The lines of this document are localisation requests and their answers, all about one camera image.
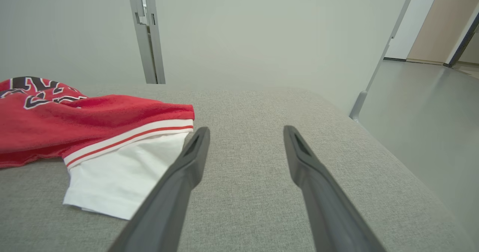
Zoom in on grey wall end post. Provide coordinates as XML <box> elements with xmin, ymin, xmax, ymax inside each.
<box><xmin>349</xmin><ymin>0</ymin><xmax>418</xmax><ymax>122</ymax></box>

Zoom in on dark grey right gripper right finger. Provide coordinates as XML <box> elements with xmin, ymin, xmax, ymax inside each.
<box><xmin>283</xmin><ymin>125</ymin><xmax>387</xmax><ymax>252</ymax></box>

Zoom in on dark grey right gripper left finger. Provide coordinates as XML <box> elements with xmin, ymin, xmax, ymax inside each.
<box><xmin>108</xmin><ymin>126</ymin><xmax>211</xmax><ymax>252</ymax></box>

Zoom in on beige door panel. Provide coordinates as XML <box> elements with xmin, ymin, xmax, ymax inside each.
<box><xmin>406</xmin><ymin>0</ymin><xmax>479</xmax><ymax>65</ymax></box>

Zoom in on red basketball jersey white sleeves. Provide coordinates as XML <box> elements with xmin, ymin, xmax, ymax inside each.
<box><xmin>0</xmin><ymin>76</ymin><xmax>195</xmax><ymax>221</ymax></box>

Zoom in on grey metal partition post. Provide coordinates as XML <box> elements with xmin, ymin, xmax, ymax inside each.
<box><xmin>126</xmin><ymin>0</ymin><xmax>158</xmax><ymax>84</ymax></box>
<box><xmin>144</xmin><ymin>0</ymin><xmax>166</xmax><ymax>84</ymax></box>

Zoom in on dark door frame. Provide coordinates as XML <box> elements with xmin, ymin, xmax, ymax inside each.
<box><xmin>445</xmin><ymin>5</ymin><xmax>479</xmax><ymax>67</ymax></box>

